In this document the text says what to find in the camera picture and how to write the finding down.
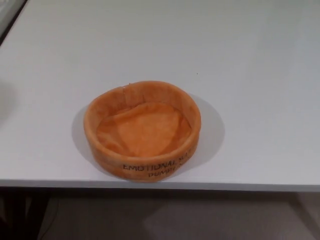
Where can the orange soft plush plate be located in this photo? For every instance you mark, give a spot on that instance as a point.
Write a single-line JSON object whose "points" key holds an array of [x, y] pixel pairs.
{"points": [[140, 130]]}

